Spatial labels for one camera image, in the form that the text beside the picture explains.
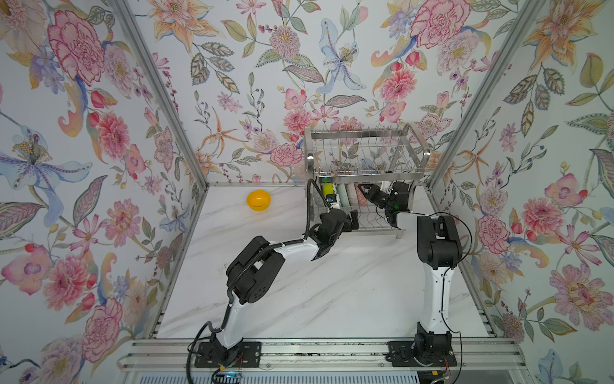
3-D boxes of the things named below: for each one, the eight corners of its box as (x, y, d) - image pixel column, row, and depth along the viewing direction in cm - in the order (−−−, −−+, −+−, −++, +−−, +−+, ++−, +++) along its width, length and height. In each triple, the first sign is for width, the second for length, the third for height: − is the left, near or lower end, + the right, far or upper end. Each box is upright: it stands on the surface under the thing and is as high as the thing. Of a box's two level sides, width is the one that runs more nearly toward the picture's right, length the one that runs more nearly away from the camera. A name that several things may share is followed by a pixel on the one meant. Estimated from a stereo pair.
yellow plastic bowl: (246, 211, 113) (244, 204, 109) (249, 196, 119) (248, 189, 115) (269, 211, 113) (268, 204, 109) (271, 196, 119) (270, 190, 115)
